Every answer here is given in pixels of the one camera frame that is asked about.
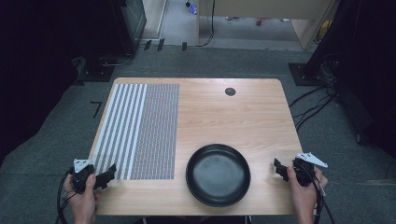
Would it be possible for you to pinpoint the grey white striped placemat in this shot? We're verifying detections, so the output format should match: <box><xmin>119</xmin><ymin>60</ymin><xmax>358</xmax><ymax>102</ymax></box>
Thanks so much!
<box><xmin>88</xmin><ymin>82</ymin><xmax>180</xmax><ymax>181</ymax></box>

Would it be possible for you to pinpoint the black floor tape corner mark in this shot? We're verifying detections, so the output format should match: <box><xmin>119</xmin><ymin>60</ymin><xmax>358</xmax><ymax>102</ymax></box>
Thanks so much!
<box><xmin>90</xmin><ymin>100</ymin><xmax>104</xmax><ymax>119</ymax></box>

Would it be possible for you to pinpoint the person's left hand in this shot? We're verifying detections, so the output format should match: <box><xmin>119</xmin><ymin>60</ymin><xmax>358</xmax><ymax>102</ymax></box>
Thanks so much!
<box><xmin>64</xmin><ymin>174</ymin><xmax>102</xmax><ymax>219</ymax></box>

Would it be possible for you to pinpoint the black round plate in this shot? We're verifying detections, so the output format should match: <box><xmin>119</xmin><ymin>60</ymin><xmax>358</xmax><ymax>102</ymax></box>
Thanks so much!
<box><xmin>185</xmin><ymin>143</ymin><xmax>252</xmax><ymax>208</ymax></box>

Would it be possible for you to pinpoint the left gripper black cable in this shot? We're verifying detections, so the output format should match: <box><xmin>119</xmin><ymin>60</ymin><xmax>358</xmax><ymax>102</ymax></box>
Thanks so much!
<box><xmin>56</xmin><ymin>167</ymin><xmax>78</xmax><ymax>224</ymax></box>

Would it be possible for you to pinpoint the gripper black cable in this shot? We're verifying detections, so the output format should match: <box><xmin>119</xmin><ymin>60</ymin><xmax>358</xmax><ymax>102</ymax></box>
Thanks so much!
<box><xmin>303</xmin><ymin>169</ymin><xmax>336</xmax><ymax>224</ymax></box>
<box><xmin>56</xmin><ymin>167</ymin><xmax>78</xmax><ymax>224</ymax></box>

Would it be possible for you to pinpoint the dark glass-front cabinet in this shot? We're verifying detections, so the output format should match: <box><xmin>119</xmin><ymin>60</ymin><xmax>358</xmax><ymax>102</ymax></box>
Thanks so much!
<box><xmin>111</xmin><ymin>0</ymin><xmax>148</xmax><ymax>58</ymax></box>

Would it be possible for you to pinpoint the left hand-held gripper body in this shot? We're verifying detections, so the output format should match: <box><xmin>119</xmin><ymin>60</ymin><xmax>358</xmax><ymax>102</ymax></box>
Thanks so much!
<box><xmin>70</xmin><ymin>158</ymin><xmax>96</xmax><ymax>194</ymax></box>

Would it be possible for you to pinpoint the black floor cable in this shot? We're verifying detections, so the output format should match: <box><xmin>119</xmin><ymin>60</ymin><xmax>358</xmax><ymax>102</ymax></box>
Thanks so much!
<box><xmin>288</xmin><ymin>85</ymin><xmax>336</xmax><ymax>108</ymax></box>
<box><xmin>294</xmin><ymin>95</ymin><xmax>336</xmax><ymax>133</ymax></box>

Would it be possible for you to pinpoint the black stand base plate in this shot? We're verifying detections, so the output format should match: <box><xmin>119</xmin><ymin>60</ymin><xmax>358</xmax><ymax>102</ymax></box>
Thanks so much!
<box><xmin>288</xmin><ymin>62</ymin><xmax>326</xmax><ymax>87</ymax></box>

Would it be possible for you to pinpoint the hanging black cable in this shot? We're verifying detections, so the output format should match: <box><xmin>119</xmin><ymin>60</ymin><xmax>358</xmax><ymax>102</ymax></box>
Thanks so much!
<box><xmin>196</xmin><ymin>0</ymin><xmax>217</xmax><ymax>49</ymax></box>

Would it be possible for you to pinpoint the yellow object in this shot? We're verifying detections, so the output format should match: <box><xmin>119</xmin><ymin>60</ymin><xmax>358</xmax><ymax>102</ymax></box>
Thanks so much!
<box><xmin>316</xmin><ymin>19</ymin><xmax>333</xmax><ymax>44</ymax></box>

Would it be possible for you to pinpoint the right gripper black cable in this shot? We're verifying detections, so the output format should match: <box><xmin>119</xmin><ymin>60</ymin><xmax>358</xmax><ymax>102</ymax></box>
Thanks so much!
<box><xmin>303</xmin><ymin>169</ymin><xmax>336</xmax><ymax>224</ymax></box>

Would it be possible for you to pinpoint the light wooden cabinet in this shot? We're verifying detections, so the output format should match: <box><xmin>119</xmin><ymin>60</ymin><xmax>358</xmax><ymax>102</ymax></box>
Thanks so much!
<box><xmin>196</xmin><ymin>0</ymin><xmax>339</xmax><ymax>51</ymax></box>

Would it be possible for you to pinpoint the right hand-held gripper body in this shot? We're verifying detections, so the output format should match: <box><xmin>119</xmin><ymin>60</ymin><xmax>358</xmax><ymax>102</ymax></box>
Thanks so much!
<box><xmin>292</xmin><ymin>151</ymin><xmax>329</xmax><ymax>188</ymax></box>

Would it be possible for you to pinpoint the coiled black cable bundle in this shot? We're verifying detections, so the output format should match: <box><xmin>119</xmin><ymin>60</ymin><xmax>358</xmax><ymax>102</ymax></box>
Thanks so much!
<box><xmin>319</xmin><ymin>51</ymin><xmax>341</xmax><ymax>89</ymax></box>

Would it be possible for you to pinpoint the black flat stand base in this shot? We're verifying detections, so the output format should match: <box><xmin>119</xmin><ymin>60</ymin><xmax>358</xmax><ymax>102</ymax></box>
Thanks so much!
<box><xmin>76</xmin><ymin>55</ymin><xmax>117</xmax><ymax>83</ymax></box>

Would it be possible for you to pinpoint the person's right hand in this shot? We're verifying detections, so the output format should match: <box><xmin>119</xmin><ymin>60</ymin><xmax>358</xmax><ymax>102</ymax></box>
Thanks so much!
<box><xmin>286</xmin><ymin>165</ymin><xmax>330</xmax><ymax>217</ymax></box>

